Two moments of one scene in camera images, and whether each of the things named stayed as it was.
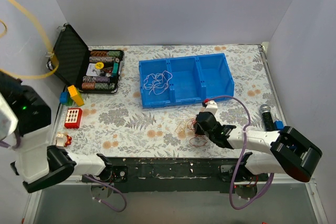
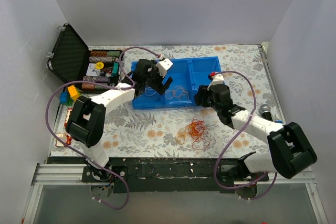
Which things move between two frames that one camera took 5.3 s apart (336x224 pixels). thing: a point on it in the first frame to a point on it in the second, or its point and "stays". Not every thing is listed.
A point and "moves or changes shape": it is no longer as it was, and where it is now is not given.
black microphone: [264, 110] stays
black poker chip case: [92, 71] stays
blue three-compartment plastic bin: [184, 80] moves or changes shape
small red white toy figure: [63, 140] stays
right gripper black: [198, 128] to [200, 97]
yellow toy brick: [76, 95] stays
